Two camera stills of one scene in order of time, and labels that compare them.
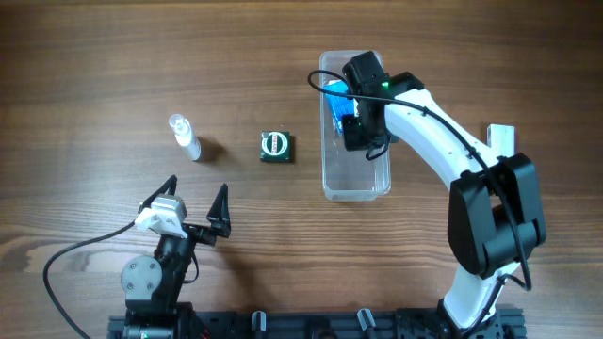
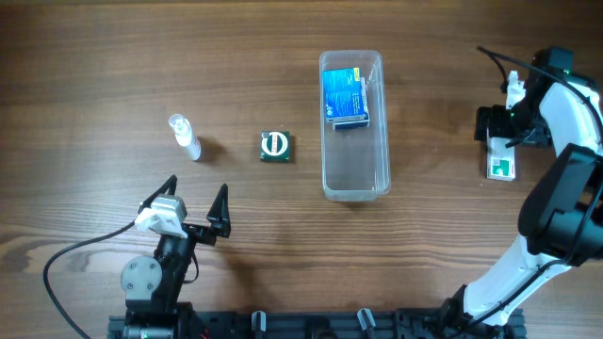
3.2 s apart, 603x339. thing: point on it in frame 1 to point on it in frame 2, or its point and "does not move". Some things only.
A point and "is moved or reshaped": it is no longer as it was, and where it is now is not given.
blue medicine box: x=340 y=105 is moved or reshaped
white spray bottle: x=186 y=137 does not move
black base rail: x=508 y=322 does not move
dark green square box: x=275 y=146 does not move
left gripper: x=196 y=231 does not move
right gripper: x=356 y=137 to x=486 y=124
